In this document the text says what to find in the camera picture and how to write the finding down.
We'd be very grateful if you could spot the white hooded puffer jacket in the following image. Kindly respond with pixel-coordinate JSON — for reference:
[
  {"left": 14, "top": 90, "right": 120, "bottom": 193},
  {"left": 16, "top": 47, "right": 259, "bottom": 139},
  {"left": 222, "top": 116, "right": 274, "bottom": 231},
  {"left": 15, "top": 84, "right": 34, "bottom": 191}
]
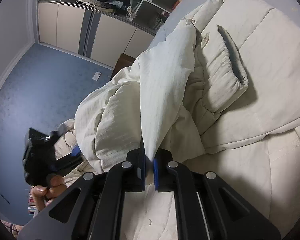
[{"left": 75, "top": 0, "right": 300, "bottom": 236}]

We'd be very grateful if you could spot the person's left hand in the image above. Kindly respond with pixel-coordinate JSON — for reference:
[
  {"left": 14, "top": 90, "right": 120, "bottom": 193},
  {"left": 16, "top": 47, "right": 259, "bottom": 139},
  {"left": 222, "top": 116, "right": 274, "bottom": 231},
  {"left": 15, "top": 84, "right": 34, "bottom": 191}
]
[{"left": 31, "top": 175, "right": 67, "bottom": 212}]

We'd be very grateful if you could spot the cream waffle blanket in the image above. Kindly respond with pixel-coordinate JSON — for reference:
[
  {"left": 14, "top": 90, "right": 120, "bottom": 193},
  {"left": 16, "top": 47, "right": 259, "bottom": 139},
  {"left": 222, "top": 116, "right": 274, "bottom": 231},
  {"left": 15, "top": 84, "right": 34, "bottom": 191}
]
[{"left": 55, "top": 119, "right": 95, "bottom": 187}]

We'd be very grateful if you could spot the dark wooden headboard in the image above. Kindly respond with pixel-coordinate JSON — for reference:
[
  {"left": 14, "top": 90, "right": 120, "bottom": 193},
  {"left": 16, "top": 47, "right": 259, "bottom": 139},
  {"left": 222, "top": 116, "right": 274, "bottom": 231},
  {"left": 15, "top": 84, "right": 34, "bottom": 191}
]
[{"left": 110, "top": 53, "right": 135, "bottom": 79}]

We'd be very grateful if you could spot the beige wardrobe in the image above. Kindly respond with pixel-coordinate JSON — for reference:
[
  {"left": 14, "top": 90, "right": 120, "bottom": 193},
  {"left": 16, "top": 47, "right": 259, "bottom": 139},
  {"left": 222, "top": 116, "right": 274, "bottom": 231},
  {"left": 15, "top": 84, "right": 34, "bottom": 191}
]
[{"left": 37, "top": 0, "right": 155, "bottom": 68}]

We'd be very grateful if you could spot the white wall socket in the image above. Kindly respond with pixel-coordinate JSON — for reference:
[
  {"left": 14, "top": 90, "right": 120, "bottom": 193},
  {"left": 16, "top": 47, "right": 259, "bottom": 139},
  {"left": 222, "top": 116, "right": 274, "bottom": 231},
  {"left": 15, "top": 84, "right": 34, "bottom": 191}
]
[{"left": 93, "top": 72, "right": 101, "bottom": 81}]

